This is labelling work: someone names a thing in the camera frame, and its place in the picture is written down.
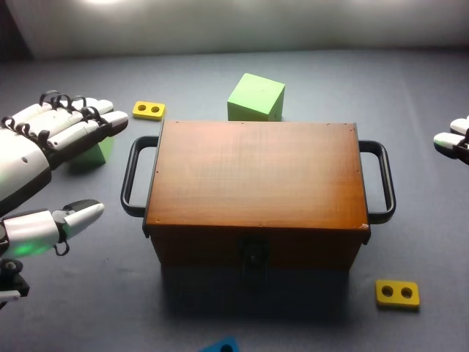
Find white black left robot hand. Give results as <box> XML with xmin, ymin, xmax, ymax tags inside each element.
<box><xmin>0</xmin><ymin>89</ymin><xmax>130</xmax><ymax>257</ymax></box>

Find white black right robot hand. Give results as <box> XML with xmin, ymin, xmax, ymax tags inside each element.
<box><xmin>433</xmin><ymin>115</ymin><xmax>469</xmax><ymax>166</ymax></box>

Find wooden box lid black handles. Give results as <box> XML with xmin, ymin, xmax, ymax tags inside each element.
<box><xmin>120</xmin><ymin>119</ymin><xmax>396</xmax><ymax>246</ymax></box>

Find green rough foam cube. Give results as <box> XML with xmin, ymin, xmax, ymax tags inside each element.
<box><xmin>67</xmin><ymin>133</ymin><xmax>114</xmax><ymax>173</ymax></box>

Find yellow two-hole block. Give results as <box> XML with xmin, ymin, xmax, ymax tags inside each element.
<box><xmin>132</xmin><ymin>101</ymin><xmax>166</xmax><ymax>122</ymax></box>
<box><xmin>374</xmin><ymin>279</ymin><xmax>421</xmax><ymax>312</ymax></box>

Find grey table cloth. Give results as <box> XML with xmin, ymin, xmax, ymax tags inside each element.
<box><xmin>0</xmin><ymin>49</ymin><xmax>469</xmax><ymax>352</ymax></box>

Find light green smooth cube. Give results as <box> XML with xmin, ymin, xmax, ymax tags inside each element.
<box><xmin>226</xmin><ymin>73</ymin><xmax>287</xmax><ymax>122</ymax></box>

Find blue block with hole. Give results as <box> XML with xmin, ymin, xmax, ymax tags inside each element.
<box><xmin>197</xmin><ymin>335</ymin><xmax>241</xmax><ymax>352</ymax></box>

